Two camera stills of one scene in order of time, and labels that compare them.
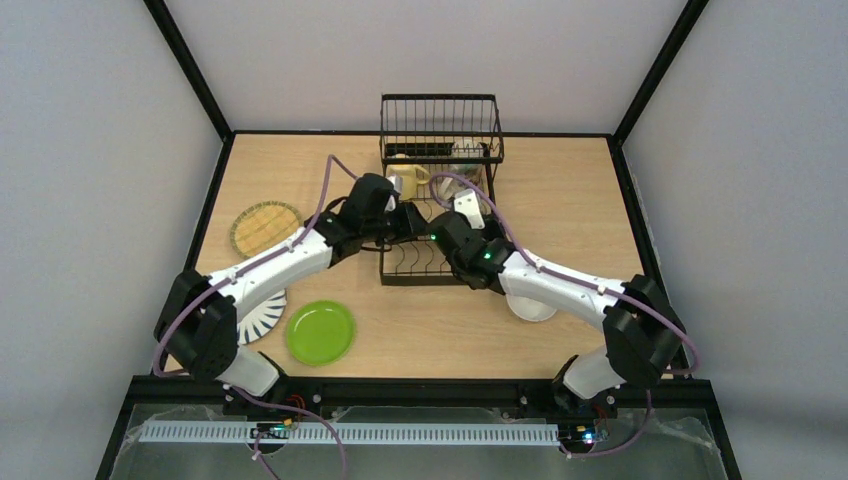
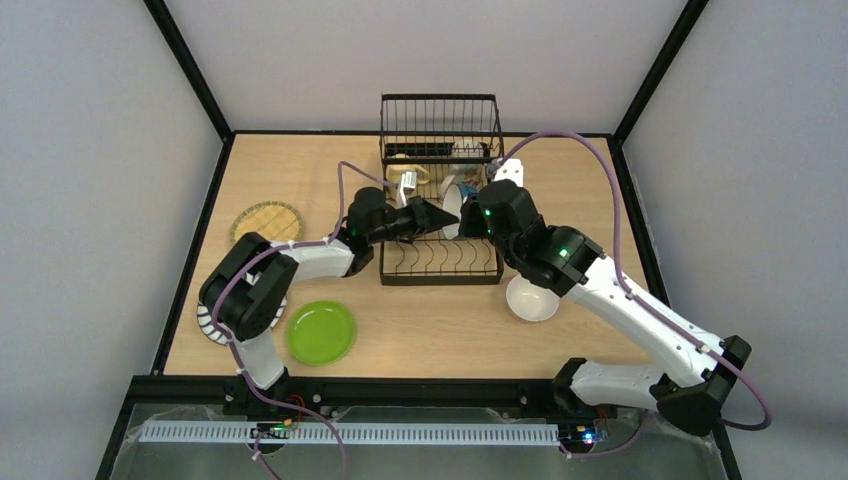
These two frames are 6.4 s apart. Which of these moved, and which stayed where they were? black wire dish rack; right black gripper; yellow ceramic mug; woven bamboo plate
Moved: right black gripper
Stayed: black wire dish rack; yellow ceramic mug; woven bamboo plate
